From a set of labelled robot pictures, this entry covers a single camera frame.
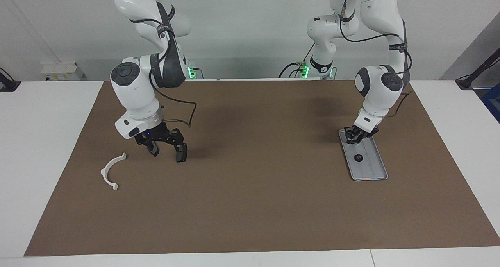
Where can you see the small black round cap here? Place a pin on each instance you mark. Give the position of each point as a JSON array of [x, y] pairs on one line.
[[358, 157]]

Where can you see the black clamp stand base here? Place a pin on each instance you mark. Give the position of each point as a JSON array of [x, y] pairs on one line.
[[8, 85]]

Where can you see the rectangular grey brake pad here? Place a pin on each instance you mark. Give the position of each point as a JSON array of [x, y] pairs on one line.
[[181, 156]]

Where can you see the white wall socket box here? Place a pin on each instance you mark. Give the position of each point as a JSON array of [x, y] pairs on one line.
[[62, 71]]

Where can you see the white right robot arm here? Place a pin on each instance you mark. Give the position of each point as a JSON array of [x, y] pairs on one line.
[[134, 95]]

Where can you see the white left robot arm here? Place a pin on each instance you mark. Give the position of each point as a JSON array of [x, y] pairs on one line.
[[375, 99]]

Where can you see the blue crate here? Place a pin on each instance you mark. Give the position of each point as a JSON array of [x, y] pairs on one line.
[[493, 103]]

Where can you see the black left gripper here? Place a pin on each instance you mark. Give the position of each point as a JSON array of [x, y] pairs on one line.
[[369, 132]]

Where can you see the silver metal tray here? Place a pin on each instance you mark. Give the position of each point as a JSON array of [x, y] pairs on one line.
[[371, 165]]

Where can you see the curved grey brake pad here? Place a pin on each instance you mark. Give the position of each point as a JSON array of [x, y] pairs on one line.
[[154, 151]]

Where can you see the white curved plastic bracket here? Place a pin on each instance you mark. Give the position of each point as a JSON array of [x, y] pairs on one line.
[[104, 173]]

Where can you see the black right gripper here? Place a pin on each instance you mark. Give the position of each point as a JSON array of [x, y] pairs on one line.
[[158, 133]]

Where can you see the brown table mat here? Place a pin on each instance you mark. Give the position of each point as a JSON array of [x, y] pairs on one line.
[[254, 204]]

